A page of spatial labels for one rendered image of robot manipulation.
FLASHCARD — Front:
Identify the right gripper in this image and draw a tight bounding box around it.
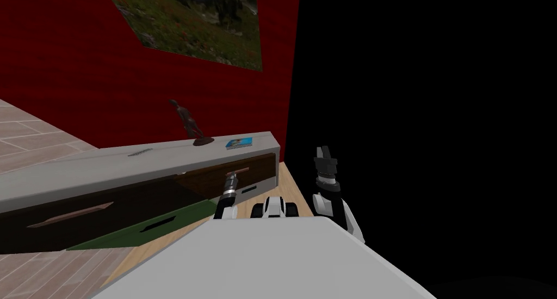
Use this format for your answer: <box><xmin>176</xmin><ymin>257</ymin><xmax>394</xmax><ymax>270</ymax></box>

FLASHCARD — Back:
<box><xmin>313</xmin><ymin>145</ymin><xmax>339</xmax><ymax>179</ymax></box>

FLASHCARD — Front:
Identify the dark brown short drawer front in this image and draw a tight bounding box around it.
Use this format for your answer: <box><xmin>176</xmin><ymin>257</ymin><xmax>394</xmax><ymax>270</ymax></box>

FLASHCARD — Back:
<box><xmin>176</xmin><ymin>153</ymin><xmax>277</xmax><ymax>201</ymax></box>

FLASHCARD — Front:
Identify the blue book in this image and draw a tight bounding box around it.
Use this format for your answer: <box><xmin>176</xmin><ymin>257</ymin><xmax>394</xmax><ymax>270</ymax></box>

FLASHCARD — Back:
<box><xmin>225</xmin><ymin>136</ymin><xmax>255</xmax><ymax>151</ymax></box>

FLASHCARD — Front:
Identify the dark brown figure statue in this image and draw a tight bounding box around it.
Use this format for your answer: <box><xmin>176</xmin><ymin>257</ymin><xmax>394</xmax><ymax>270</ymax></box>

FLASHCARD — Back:
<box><xmin>169</xmin><ymin>99</ymin><xmax>215</xmax><ymax>147</ymax></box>

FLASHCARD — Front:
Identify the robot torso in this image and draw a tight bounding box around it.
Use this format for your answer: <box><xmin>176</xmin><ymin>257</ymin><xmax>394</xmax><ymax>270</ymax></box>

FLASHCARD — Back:
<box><xmin>90</xmin><ymin>196</ymin><xmax>438</xmax><ymax>299</ymax></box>

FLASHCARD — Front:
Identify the dark brown long drawer front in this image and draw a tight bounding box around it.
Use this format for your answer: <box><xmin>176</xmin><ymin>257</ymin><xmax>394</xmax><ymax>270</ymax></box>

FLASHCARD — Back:
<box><xmin>0</xmin><ymin>176</ymin><xmax>206</xmax><ymax>254</ymax></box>

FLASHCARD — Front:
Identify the green rug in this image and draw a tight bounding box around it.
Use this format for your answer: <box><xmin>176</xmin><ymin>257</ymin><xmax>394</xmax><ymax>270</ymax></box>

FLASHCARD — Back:
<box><xmin>65</xmin><ymin>198</ymin><xmax>219</xmax><ymax>252</ymax></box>

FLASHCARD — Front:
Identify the grey long sideboard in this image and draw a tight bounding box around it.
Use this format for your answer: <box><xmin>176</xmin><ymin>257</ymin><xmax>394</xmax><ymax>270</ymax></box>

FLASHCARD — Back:
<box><xmin>0</xmin><ymin>131</ymin><xmax>281</xmax><ymax>254</ymax></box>

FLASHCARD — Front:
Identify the landscape picture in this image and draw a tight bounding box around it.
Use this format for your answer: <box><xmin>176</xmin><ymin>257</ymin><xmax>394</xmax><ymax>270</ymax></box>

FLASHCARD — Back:
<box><xmin>102</xmin><ymin>0</ymin><xmax>264</xmax><ymax>72</ymax></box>

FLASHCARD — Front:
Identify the brown long drawer handle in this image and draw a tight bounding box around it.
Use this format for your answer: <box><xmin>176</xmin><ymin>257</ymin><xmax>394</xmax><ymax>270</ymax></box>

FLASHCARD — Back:
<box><xmin>26</xmin><ymin>202</ymin><xmax>115</xmax><ymax>229</ymax></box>

